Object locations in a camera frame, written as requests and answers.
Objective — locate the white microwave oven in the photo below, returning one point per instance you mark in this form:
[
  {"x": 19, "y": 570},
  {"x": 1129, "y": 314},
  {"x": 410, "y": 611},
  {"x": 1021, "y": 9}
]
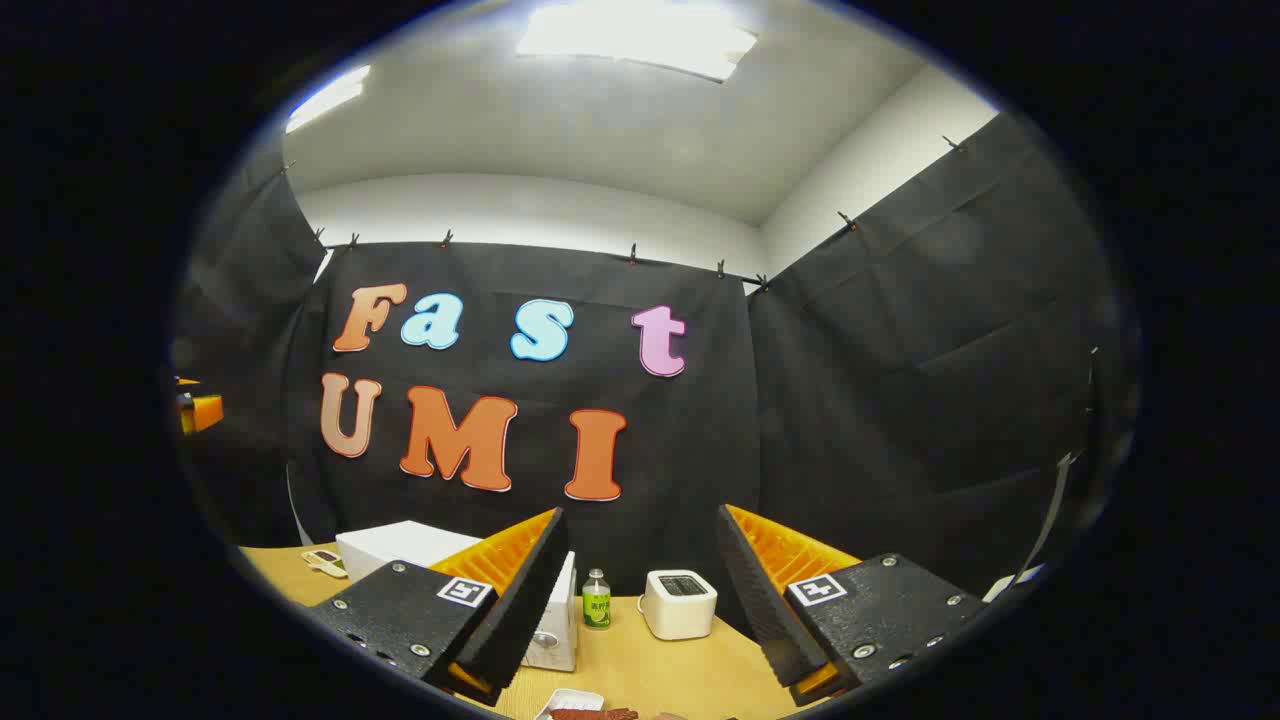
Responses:
[{"x": 400, "y": 545}]

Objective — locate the large ceiling light panel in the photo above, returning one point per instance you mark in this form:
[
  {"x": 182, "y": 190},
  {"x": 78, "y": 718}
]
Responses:
[{"x": 640, "y": 35}]

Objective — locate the small green label bottle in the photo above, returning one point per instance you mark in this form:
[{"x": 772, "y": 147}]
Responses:
[{"x": 597, "y": 605}]

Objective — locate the small ceiling light panel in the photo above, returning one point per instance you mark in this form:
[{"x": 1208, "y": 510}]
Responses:
[{"x": 325, "y": 100}]

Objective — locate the white rectangular tray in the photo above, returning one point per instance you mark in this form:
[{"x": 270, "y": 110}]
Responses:
[{"x": 570, "y": 698}]

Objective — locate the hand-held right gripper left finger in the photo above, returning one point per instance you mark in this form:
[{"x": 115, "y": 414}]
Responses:
[{"x": 525, "y": 610}]

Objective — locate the white divided sauce dish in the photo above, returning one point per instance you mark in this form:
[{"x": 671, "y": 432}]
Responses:
[{"x": 325, "y": 562}]

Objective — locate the black backdrop cloth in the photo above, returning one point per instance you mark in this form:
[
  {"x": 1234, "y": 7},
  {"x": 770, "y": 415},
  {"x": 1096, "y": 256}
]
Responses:
[{"x": 850, "y": 400}]

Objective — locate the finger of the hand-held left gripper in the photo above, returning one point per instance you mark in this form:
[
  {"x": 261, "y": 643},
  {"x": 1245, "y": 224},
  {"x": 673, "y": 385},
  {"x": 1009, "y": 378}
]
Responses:
[{"x": 205, "y": 412}]

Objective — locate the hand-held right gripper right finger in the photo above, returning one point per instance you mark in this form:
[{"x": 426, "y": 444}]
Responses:
[{"x": 760, "y": 600}]

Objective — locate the white toaster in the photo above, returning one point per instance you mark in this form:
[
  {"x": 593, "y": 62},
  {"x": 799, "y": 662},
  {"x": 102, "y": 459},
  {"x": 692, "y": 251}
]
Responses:
[{"x": 675, "y": 610}]

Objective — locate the red meat slice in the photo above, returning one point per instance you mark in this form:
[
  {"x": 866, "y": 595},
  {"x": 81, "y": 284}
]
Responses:
[{"x": 595, "y": 714}]

